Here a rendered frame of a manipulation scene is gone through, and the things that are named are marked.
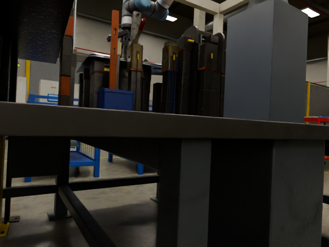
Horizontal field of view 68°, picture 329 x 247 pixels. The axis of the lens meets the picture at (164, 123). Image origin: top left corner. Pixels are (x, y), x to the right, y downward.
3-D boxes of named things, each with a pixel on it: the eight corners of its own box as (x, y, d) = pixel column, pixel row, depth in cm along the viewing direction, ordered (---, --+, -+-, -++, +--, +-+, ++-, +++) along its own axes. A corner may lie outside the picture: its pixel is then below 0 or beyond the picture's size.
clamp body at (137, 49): (136, 120, 121) (139, 49, 121) (143, 120, 112) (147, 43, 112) (123, 119, 118) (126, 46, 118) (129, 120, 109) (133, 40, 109)
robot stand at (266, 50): (304, 125, 87) (308, 13, 87) (269, 123, 76) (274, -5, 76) (256, 124, 103) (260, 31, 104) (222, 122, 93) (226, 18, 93)
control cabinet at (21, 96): (9, 135, 960) (12, 73, 962) (25, 135, 986) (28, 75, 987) (3, 139, 750) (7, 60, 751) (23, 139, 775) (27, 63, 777)
